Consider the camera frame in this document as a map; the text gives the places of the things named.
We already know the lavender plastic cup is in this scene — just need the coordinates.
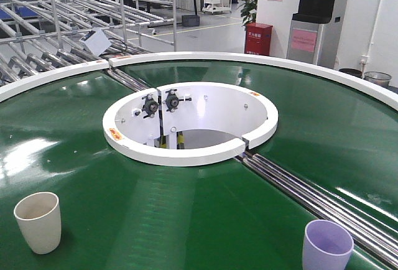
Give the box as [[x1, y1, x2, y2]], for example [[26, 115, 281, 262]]
[[302, 220, 354, 269]]

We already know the beige plastic cup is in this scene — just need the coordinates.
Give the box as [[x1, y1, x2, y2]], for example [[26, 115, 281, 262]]
[[14, 192, 62, 254]]

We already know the white outer conveyor rim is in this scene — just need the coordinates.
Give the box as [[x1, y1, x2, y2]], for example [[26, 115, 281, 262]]
[[1, 52, 397, 109]]

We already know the steel conveyor rollers front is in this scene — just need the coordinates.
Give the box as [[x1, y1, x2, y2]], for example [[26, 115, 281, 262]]
[[236, 151, 397, 269]]

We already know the red fire extinguisher cabinet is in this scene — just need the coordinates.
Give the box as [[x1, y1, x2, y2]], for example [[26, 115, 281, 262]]
[[244, 22, 273, 56]]

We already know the white rolling cart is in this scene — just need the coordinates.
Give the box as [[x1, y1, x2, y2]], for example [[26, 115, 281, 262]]
[[202, 0, 231, 14]]

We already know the white control box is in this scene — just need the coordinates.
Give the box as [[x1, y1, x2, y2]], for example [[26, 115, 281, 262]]
[[79, 28, 111, 56]]

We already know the black water dispenser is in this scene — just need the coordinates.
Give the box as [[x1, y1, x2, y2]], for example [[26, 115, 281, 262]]
[[287, 0, 335, 64]]

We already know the metal roller rack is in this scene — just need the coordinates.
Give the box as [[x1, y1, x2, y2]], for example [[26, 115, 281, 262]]
[[1, 0, 176, 85]]

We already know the white inner conveyor ring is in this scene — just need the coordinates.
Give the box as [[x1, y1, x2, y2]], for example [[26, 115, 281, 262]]
[[102, 81, 279, 167]]

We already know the wire mesh waste bin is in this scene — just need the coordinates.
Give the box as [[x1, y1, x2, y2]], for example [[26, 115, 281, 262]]
[[364, 72, 392, 88]]

